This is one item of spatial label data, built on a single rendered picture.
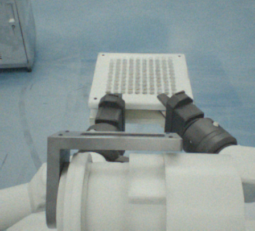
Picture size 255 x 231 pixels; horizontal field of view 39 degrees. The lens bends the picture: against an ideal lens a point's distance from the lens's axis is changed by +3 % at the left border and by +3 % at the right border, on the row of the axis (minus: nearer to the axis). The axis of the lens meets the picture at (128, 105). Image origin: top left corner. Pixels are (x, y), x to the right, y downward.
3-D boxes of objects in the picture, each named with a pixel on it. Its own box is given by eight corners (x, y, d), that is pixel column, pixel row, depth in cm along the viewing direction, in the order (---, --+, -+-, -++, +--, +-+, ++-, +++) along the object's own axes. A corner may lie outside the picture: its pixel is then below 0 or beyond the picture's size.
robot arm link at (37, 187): (105, 179, 70) (33, 198, 67) (101, 146, 64) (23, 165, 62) (113, 206, 65) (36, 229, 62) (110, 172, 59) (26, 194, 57)
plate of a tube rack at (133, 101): (98, 58, 103) (98, 52, 102) (184, 60, 103) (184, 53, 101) (87, 109, 83) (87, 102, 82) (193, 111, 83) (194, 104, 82)
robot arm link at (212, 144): (221, 120, 69) (269, 159, 62) (234, 145, 77) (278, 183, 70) (177, 160, 69) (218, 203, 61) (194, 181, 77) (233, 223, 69)
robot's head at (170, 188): (226, 296, 25) (253, 214, 20) (78, 292, 25) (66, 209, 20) (211, 215, 30) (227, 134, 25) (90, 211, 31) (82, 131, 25)
